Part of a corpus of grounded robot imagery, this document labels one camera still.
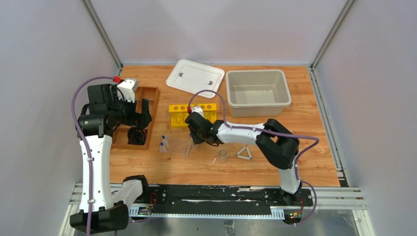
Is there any black coiled cable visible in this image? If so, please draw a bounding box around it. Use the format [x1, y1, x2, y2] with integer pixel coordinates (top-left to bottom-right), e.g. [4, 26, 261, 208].
[127, 127, 148, 146]

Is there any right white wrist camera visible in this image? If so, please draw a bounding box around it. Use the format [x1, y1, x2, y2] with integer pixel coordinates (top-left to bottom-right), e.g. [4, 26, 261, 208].
[187, 106, 205, 118]

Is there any wooden compartment tray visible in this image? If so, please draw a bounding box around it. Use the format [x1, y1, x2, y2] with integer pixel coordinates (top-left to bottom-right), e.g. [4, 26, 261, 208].
[111, 86, 160, 150]

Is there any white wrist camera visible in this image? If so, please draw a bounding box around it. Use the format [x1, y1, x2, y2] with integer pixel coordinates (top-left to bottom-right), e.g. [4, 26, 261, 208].
[187, 106, 205, 118]
[117, 78, 139, 103]

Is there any yellow test tube rack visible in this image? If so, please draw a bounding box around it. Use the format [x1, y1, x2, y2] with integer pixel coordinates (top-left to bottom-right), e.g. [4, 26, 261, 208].
[168, 103, 217, 128]

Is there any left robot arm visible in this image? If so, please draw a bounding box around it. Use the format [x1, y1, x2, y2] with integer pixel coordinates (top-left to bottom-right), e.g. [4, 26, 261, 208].
[70, 80, 152, 236]

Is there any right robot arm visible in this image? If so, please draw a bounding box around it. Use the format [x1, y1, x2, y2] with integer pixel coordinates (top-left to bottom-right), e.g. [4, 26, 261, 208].
[185, 112, 302, 206]

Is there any clear well plate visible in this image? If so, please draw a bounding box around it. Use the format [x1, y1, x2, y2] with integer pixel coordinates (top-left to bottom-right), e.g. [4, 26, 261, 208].
[164, 136, 191, 157]

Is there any small clear glass jar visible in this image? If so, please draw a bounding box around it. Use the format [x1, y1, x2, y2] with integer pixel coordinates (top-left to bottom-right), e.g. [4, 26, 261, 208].
[216, 149, 229, 164]

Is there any beige plastic bin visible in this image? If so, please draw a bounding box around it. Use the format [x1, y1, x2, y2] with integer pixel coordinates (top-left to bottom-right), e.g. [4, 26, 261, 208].
[226, 69, 292, 118]

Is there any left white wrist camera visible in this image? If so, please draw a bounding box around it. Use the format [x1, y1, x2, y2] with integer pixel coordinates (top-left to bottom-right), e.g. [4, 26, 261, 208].
[117, 78, 139, 103]

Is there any white clay triangle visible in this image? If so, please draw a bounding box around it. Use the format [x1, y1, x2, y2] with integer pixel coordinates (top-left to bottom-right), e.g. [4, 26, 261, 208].
[237, 146, 252, 160]

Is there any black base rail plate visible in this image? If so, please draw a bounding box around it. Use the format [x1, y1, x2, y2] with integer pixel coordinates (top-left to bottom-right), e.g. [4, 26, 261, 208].
[129, 184, 314, 220]

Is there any white plastic bin lid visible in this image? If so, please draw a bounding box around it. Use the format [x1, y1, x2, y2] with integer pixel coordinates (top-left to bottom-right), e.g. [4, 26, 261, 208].
[166, 59, 225, 99]

